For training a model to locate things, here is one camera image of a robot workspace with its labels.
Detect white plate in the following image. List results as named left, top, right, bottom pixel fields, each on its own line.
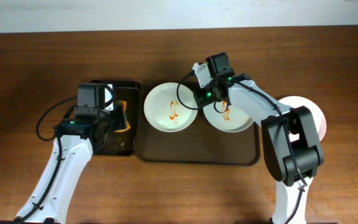
left=279, top=96, right=327, bottom=141
left=144, top=82, right=198, bottom=133

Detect green and orange sponge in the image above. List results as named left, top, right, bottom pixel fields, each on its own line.
left=113, top=100, right=131, bottom=133

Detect right black cable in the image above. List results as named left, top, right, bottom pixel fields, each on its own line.
left=176, top=70, right=309, bottom=224

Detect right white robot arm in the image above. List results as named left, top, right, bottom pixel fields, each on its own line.
left=189, top=52, right=324, bottom=223

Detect left black cable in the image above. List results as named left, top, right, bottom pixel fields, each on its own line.
left=11, top=85, right=116, bottom=224

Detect black cable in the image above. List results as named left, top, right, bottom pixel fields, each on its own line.
left=176, top=70, right=309, bottom=224
left=11, top=85, right=116, bottom=224

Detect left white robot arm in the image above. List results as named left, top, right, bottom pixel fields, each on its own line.
left=13, top=83, right=127, bottom=223

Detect white plate front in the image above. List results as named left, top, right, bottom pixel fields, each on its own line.
left=279, top=96, right=327, bottom=141

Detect small black tray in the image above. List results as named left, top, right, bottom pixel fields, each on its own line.
left=91, top=80, right=140, bottom=156

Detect pale grey plate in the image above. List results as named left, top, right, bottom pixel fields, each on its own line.
left=203, top=100, right=254, bottom=133

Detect large brown serving tray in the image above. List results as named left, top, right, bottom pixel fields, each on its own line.
left=136, top=81, right=260, bottom=166

